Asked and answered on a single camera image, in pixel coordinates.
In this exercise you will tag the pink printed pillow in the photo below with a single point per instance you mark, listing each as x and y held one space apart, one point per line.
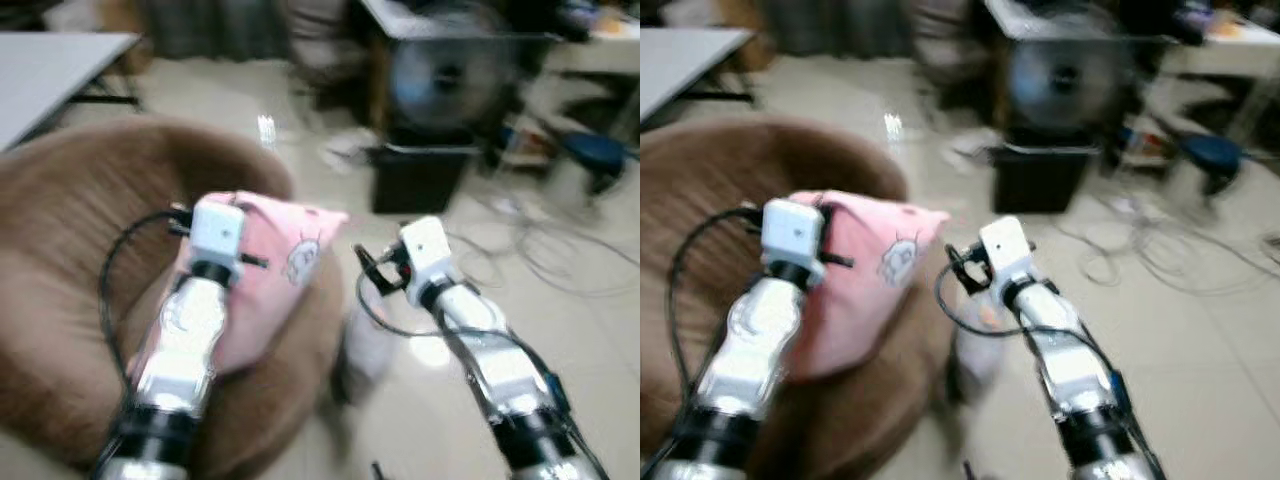
870 300
280 300

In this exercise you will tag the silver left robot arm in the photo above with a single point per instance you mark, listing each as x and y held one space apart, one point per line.
185 340
755 340

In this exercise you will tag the brown round sofa chair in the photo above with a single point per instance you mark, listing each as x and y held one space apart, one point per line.
700 200
60 250

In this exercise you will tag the grey plastic bottle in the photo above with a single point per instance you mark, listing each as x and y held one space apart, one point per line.
365 350
980 355

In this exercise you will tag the black box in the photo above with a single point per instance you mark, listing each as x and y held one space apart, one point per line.
418 180
1040 180

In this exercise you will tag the black round fan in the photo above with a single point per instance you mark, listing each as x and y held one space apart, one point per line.
450 75
1065 75

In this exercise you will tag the grey chair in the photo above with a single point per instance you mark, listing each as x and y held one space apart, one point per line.
330 45
950 45

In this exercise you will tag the dark grey curtain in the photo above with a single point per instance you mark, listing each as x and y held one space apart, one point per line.
210 25
835 25

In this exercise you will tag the blue round stool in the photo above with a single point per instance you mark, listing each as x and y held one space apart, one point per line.
1210 152
595 150

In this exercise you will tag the grey table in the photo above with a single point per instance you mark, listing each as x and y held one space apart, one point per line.
50 70
680 60

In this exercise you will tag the white table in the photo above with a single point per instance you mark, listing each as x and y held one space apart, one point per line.
600 55
1220 55

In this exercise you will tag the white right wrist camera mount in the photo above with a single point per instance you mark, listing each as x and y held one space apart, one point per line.
425 250
1005 250

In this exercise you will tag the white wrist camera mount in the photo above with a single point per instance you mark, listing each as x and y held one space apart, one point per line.
1005 250
793 230
215 230
425 250

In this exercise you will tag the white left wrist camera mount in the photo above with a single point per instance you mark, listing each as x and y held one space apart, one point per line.
215 230
793 230

